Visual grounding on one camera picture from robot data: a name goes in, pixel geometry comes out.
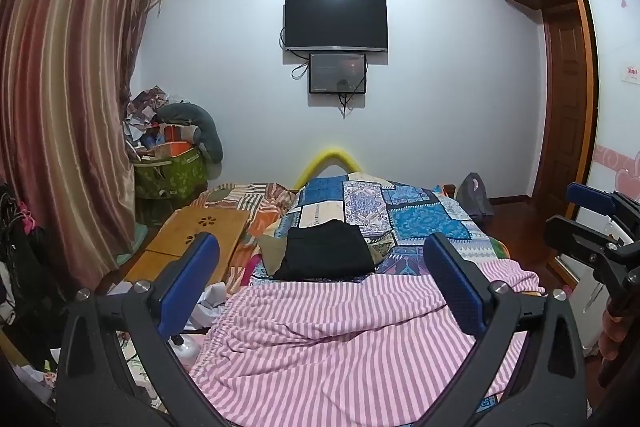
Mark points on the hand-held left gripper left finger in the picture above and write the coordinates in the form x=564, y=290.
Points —
x=192, y=277

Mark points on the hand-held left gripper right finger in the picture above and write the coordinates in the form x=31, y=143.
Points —
x=457, y=287

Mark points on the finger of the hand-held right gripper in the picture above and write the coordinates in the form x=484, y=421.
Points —
x=582, y=196
x=575, y=234

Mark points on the pink striped pants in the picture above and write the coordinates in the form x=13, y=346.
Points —
x=325, y=342

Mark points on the person's right hand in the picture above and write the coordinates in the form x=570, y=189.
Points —
x=611, y=332

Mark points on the white crumpled cloth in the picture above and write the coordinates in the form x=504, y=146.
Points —
x=210, y=307

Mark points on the wooden folding lap table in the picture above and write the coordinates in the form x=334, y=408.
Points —
x=175, y=237

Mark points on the white suitcase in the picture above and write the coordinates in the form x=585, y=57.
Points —
x=585, y=302

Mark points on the white bottle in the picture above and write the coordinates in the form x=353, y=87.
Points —
x=187, y=349

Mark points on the blue patchwork blanket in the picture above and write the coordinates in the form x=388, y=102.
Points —
x=415, y=222

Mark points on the brown wooden door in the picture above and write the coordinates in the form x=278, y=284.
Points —
x=565, y=107

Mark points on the grey bag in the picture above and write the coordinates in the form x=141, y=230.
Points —
x=472, y=197

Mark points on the green storage bag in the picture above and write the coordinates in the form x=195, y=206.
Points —
x=175, y=174

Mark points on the orange striped bedsheet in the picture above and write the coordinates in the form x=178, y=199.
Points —
x=260, y=197

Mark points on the white wardrobe door pink hearts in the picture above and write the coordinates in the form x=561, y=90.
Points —
x=617, y=82

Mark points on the black folded garment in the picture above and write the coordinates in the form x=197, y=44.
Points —
x=325, y=247

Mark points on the orange cardboard box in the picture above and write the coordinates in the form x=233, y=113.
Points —
x=175, y=137

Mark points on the grey plush pillow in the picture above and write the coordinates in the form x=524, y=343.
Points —
x=210, y=132

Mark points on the pile of dark clothes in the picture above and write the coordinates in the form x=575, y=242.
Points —
x=25, y=267

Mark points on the pile of crumpled papers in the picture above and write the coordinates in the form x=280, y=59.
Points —
x=145, y=107

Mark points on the yellow foam tube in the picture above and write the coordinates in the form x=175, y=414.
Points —
x=330, y=154

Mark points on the striped brown curtain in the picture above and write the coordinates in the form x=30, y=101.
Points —
x=65, y=82

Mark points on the small black wall monitor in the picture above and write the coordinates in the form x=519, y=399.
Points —
x=332, y=72

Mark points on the black wall television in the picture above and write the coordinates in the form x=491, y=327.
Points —
x=335, y=23

